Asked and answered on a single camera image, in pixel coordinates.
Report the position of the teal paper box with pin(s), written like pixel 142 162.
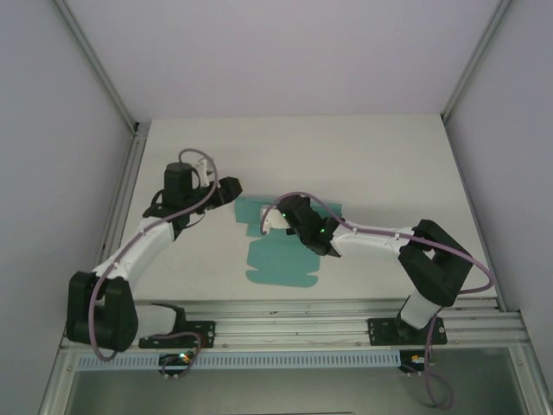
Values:
pixel 276 263

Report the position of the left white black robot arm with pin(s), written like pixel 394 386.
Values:
pixel 147 246

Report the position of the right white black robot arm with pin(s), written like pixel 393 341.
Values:
pixel 371 244

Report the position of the aluminium table edge rails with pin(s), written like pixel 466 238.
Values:
pixel 281 324

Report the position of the aluminium table side rail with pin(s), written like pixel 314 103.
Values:
pixel 471 194
pixel 125 194

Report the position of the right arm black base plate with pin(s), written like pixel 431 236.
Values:
pixel 380 330

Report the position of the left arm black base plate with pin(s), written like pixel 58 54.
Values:
pixel 207 325

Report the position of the aluminium frame post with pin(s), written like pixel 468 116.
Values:
pixel 475 56
pixel 99 69

